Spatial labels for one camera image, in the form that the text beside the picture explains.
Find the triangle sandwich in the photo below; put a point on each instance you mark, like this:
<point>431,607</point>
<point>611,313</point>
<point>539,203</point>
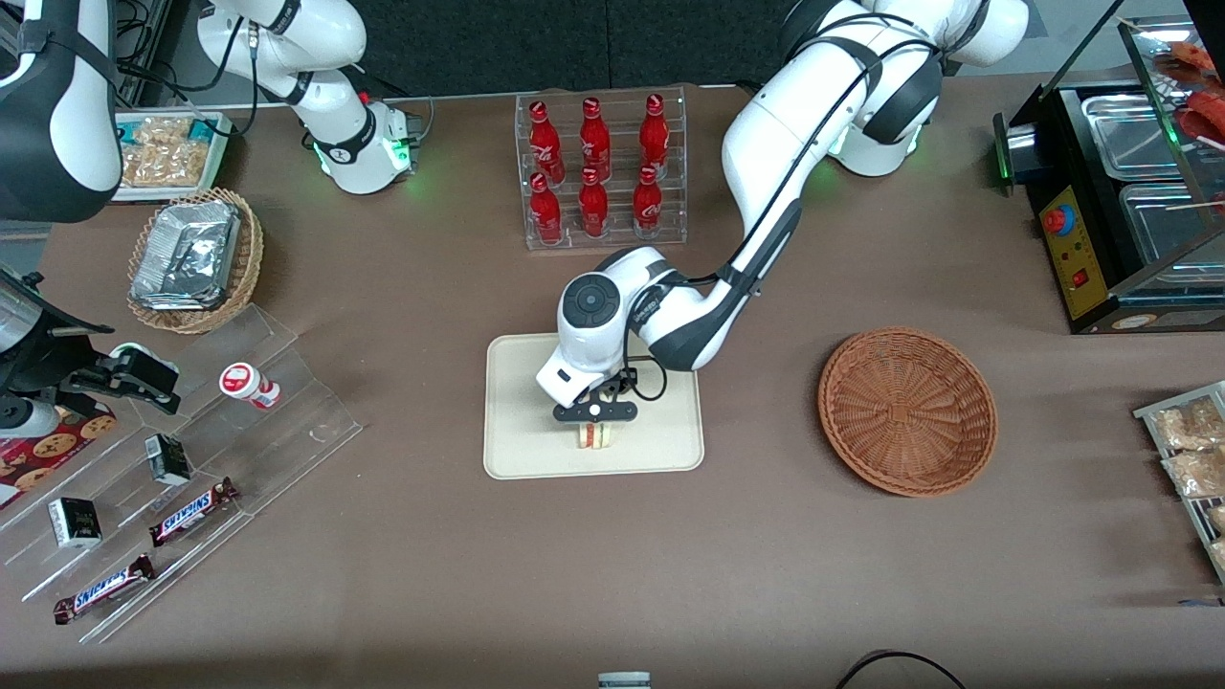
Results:
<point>594,436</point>

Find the red cola bottle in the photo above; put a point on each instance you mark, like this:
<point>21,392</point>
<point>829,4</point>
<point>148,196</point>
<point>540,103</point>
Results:
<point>545,211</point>
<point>655,126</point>
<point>594,129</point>
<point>648,201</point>
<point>544,134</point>
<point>593,206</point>

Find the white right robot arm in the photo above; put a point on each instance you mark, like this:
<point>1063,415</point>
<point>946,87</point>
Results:
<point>330,29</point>

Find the red and white small bottle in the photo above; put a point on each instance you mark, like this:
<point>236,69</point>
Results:
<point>247,385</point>

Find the cream plastic tray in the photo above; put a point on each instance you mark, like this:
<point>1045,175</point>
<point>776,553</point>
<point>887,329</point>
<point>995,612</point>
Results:
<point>660,431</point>

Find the clear bag of snacks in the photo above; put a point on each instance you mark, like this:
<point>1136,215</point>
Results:
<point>158,132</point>
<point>163,167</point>

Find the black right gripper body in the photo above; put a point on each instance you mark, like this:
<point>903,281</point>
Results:
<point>59,360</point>

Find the brown round wicker basket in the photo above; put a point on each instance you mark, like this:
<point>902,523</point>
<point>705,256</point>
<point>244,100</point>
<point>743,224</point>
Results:
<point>907,413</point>

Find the tan oval wicker basket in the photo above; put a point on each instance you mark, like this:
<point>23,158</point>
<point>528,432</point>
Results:
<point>247,258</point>

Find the red emergency stop button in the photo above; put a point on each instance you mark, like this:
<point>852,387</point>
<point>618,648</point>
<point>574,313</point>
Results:
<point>1057,220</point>

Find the red cookie box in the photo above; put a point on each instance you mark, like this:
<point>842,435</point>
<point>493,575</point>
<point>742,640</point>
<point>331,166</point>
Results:
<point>48,455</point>

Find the steel warmer pan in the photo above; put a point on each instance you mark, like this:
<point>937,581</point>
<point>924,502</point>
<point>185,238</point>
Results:
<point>1134,134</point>
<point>1168,225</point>

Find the black food warmer cabinet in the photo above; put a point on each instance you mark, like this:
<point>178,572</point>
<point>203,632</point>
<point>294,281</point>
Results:
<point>1077,263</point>

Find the silver foil packet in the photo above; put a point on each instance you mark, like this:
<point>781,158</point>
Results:
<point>187,254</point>

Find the grey object at table edge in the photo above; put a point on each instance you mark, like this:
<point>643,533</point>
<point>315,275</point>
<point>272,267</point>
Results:
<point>624,681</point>

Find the clear acrylic step display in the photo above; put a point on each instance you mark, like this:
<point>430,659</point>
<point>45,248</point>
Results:
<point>287,431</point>

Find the tray of packaged snacks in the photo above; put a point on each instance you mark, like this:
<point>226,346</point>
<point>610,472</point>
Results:
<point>1148,416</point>

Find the small black box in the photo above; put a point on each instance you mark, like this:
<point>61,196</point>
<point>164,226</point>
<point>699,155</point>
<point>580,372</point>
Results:
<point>75,522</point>
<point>168,459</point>

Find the red fried food packet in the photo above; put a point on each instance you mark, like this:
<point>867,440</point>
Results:
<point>1196,91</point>

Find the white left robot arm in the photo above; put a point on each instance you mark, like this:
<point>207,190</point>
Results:
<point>794,115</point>

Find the Snickers chocolate bar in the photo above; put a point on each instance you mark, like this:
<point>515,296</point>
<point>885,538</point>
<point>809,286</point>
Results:
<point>103,588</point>
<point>191,512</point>

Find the clear bag of crackers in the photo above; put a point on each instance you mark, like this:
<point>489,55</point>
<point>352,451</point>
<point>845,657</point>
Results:
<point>1196,474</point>
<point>1187,426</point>

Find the clear acrylic bottle rack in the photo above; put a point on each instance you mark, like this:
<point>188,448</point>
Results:
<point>670,225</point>

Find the white snack tray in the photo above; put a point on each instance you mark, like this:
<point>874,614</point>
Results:
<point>222,153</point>

